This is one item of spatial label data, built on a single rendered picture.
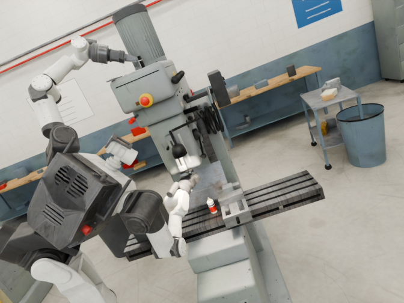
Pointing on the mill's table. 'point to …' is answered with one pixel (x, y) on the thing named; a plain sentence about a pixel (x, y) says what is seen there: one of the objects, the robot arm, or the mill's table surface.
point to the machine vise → (235, 209)
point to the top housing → (145, 85)
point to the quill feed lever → (199, 141)
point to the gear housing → (161, 110)
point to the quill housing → (159, 132)
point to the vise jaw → (231, 197)
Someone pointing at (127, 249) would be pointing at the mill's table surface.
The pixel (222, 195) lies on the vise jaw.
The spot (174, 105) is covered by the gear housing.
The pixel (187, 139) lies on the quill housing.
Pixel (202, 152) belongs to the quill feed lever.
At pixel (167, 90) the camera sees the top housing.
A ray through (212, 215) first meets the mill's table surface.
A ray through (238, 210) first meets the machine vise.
